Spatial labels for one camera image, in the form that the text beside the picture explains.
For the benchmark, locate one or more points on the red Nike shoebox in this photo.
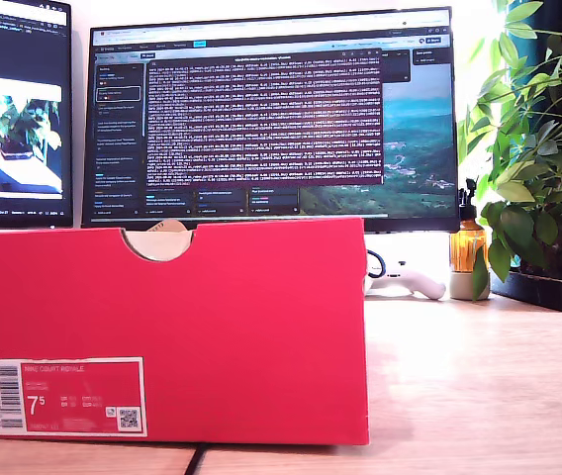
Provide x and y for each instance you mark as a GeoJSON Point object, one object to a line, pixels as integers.
{"type": "Point", "coordinates": [212, 336]}

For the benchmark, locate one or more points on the white game controller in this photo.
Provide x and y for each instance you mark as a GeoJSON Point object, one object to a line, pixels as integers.
{"type": "Point", "coordinates": [424, 286]}

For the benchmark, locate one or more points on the black Huawei computer monitor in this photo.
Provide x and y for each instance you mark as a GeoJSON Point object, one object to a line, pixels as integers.
{"type": "Point", "coordinates": [409, 123]}

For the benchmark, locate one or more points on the amber pump bottle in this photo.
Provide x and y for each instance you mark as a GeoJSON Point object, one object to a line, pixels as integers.
{"type": "Point", "coordinates": [466, 247]}

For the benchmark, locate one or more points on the pale ceramic holder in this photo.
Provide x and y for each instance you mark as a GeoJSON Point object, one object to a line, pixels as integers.
{"type": "Point", "coordinates": [461, 287]}

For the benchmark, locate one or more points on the green leafy potted plant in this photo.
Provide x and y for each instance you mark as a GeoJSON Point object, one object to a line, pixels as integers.
{"type": "Point", "coordinates": [533, 163]}

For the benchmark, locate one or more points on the dark planter tray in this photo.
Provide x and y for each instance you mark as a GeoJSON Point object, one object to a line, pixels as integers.
{"type": "Point", "coordinates": [548, 292]}

